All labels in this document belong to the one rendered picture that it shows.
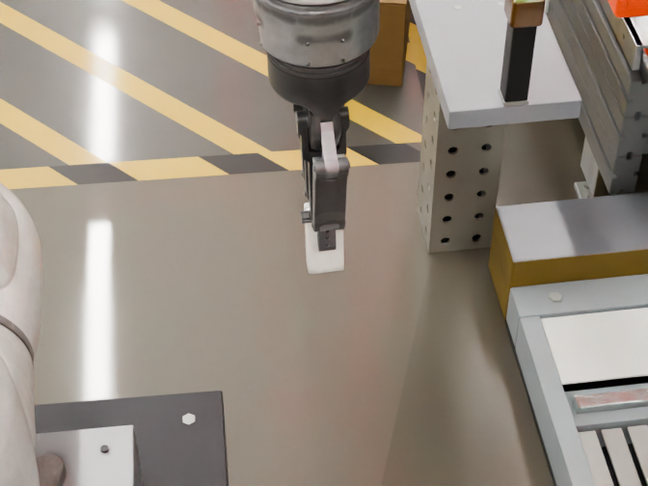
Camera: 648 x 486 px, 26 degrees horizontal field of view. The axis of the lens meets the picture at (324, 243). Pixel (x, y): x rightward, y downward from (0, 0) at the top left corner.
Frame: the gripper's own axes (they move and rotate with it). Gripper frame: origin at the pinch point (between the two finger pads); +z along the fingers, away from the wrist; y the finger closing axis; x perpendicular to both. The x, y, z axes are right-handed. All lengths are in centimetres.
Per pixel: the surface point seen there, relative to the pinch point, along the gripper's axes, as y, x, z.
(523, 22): -50, 30, 18
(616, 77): -72, 52, 46
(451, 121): -50, 22, 32
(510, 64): -50, 29, 24
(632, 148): -67, 54, 55
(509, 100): -50, 30, 30
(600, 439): -29, 40, 73
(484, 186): -70, 33, 63
